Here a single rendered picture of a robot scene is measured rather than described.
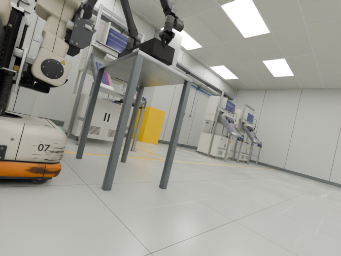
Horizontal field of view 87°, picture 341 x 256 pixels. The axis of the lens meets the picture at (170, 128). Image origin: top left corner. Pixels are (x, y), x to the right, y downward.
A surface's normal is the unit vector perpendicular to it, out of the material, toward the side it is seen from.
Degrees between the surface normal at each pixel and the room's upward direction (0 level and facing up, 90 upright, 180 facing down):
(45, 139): 84
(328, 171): 90
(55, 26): 90
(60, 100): 90
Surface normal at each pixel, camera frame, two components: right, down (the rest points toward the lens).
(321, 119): -0.69, -0.18
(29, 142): 0.62, 0.13
